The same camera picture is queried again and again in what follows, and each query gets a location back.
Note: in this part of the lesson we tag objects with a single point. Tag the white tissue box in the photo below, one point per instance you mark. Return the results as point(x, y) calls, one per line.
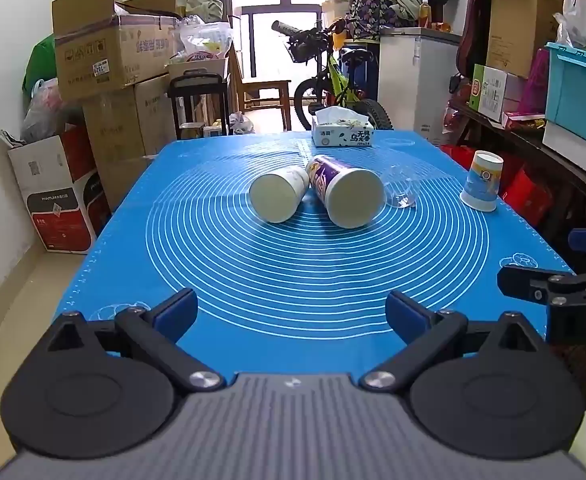
point(343, 135)

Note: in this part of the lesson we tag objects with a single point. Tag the large open cardboard box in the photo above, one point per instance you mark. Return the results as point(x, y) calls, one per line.
point(108, 55)

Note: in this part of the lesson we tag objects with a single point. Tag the brown cardboard box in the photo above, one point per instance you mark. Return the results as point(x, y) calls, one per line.
point(123, 125)

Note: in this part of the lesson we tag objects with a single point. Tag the teal plastic storage crate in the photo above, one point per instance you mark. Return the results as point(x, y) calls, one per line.
point(578, 95)

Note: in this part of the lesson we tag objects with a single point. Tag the blue and white paper cup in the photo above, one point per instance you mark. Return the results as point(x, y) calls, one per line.
point(482, 180)

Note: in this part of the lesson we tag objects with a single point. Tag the pink bag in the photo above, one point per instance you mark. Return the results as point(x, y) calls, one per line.
point(534, 85)

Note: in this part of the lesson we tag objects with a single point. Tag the blue silicone baking mat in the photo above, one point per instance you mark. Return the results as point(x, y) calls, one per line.
point(273, 270)

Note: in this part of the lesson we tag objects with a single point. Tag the red and white printer box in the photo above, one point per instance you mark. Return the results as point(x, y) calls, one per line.
point(58, 200)

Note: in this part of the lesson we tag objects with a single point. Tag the white and red plastic bag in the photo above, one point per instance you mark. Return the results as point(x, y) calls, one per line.
point(43, 110)

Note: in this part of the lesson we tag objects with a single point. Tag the green bag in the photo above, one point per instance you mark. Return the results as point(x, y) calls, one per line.
point(40, 65)

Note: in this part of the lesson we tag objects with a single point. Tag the tall cardboard box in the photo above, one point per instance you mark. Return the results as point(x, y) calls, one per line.
point(520, 30)

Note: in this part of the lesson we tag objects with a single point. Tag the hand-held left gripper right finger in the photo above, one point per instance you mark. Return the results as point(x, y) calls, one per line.
point(405, 314)

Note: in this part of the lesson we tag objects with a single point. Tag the white chest freezer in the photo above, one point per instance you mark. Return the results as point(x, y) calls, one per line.
point(418, 80)

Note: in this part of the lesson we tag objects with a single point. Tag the purple printed paper cup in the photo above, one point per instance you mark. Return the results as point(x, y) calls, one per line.
point(353, 200)

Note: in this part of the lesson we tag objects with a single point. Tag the clear plastic cup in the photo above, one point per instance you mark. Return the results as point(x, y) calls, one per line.
point(403, 189)

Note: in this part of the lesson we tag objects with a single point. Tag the white plastic container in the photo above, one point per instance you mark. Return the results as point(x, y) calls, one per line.
point(573, 147)

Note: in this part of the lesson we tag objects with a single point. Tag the white plastic bucket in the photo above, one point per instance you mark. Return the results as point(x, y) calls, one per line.
point(334, 10)

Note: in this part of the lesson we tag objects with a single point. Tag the red gift bags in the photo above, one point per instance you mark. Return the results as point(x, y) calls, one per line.
point(523, 190)

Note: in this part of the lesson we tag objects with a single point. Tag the dark wooden side table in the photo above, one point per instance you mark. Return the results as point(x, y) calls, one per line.
point(548, 152)

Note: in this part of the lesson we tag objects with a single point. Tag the floral fabric bag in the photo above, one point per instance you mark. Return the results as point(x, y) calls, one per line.
point(373, 10)

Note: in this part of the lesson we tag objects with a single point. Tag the clear bag of packets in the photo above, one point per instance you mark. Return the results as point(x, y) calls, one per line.
point(203, 40)

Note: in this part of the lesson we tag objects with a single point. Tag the green and white carton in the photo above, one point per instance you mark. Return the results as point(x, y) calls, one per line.
point(490, 92)

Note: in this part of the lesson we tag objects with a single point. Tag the orange drink bottle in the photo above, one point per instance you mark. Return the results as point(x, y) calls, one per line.
point(425, 14)

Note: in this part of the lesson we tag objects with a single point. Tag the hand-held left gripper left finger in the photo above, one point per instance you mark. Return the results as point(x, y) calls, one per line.
point(175, 311)

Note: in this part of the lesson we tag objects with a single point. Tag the wooden chair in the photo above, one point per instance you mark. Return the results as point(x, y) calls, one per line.
point(265, 91)

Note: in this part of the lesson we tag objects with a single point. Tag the green and black bicycle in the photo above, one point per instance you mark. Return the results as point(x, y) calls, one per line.
point(337, 80)

